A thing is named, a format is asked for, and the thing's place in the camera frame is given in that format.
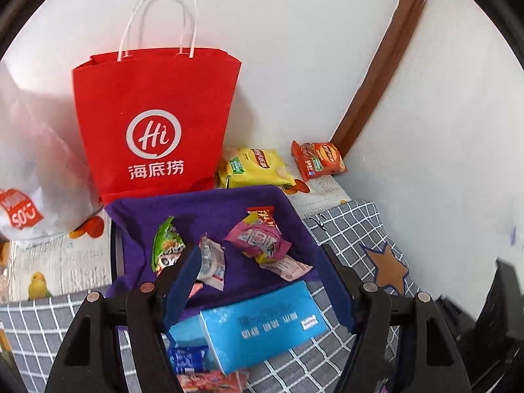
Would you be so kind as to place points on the yellow chips bag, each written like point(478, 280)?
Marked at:
point(258, 168)

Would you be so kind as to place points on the orange chips bag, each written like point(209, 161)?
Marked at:
point(319, 159)

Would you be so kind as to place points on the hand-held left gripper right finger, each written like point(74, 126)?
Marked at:
point(337, 286)

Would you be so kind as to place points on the white plastic bag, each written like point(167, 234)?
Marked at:
point(37, 151)

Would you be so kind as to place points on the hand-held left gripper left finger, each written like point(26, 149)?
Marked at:
point(184, 282)

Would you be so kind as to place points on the green snack packet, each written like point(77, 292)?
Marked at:
point(166, 243)

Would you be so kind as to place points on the small blue snack packet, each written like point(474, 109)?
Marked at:
point(186, 358)

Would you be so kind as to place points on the clear white snack packet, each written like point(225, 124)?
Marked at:
point(212, 264)

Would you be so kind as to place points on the red paper bag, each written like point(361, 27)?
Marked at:
point(155, 110)

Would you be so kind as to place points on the blue tissue pack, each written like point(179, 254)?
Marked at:
point(262, 323)

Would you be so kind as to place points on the light pink snack packet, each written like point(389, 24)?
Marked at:
point(288, 269)

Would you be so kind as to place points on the purple cloth lined box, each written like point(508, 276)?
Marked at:
point(213, 213)

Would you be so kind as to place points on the red gold snack packet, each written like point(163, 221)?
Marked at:
point(262, 214)

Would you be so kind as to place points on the brown wooden door frame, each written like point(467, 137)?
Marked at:
point(385, 49)

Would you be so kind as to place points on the red pink snack packet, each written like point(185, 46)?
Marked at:
point(217, 381)

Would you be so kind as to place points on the magenta snack packet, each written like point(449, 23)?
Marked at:
point(258, 237)

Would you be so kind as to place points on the grey checked blanket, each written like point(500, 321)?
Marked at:
point(360, 217)

